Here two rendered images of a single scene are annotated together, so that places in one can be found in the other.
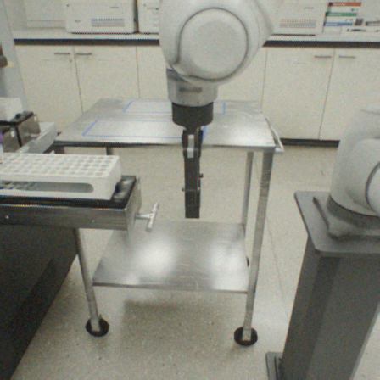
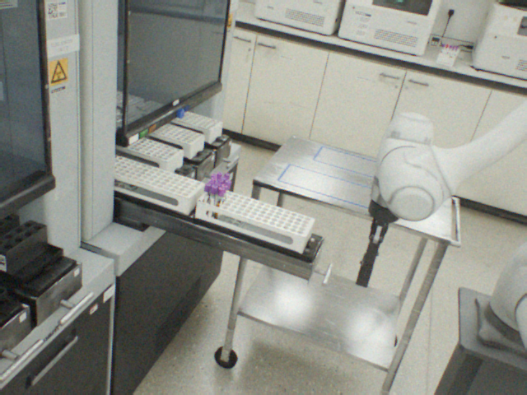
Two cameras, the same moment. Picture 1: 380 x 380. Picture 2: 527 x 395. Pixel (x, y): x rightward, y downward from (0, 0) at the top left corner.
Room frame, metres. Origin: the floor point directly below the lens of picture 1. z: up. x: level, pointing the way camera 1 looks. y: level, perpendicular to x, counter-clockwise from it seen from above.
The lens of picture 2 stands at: (-0.47, 0.10, 1.52)
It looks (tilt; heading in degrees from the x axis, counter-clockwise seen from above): 28 degrees down; 10
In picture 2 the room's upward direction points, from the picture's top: 11 degrees clockwise
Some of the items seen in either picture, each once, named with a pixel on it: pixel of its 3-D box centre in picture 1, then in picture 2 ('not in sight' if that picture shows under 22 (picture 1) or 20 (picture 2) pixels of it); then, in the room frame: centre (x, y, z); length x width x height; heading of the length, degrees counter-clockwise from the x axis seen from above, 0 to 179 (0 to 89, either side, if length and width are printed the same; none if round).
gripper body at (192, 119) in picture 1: (192, 125); (382, 217); (0.62, -0.01, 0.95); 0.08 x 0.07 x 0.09; 176
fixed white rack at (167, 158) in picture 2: not in sight; (132, 151); (0.83, 0.74, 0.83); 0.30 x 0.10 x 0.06; 86
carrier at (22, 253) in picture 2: not in sight; (24, 249); (0.27, 0.69, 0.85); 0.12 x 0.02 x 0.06; 176
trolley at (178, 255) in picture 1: (175, 221); (332, 275); (1.10, 0.05, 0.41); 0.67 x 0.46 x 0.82; 86
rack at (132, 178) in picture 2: not in sight; (147, 184); (0.67, 0.61, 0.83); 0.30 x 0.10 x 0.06; 86
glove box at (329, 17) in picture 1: (339, 17); not in sight; (3.28, -1.28, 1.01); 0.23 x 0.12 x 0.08; 85
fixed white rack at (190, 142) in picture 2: not in sight; (157, 136); (0.98, 0.73, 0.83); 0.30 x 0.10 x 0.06; 86
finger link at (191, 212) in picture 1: (192, 203); (364, 274); (0.60, -0.01, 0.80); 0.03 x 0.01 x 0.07; 86
